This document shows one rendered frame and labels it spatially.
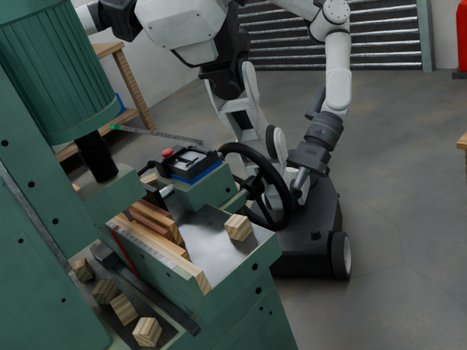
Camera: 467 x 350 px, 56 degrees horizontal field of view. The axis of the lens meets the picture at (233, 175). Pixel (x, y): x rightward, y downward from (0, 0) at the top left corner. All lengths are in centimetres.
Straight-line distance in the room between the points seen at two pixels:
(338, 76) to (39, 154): 77
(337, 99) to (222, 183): 38
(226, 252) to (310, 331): 103
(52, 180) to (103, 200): 13
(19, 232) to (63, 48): 32
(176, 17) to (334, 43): 46
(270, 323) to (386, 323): 83
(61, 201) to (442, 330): 141
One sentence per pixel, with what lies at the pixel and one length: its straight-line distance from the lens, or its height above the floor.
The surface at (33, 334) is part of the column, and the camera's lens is 91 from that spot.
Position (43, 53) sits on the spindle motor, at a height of 135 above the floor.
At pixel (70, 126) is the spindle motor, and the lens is 84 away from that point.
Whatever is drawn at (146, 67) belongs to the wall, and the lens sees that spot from 488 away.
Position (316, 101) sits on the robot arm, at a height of 96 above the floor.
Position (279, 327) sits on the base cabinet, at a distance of 113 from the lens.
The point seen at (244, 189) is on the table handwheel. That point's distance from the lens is 119.
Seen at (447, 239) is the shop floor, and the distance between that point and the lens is 216.
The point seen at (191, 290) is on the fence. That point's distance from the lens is 80.
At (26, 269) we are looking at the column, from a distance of 84.
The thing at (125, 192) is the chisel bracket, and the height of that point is 104.
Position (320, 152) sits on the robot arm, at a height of 87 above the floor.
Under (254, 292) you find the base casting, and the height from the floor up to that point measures 75.
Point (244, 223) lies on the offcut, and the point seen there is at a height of 93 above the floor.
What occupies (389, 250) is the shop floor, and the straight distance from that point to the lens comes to 212.
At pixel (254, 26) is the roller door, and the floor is 48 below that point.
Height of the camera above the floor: 145
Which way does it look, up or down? 29 degrees down
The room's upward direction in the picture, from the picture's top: 20 degrees counter-clockwise
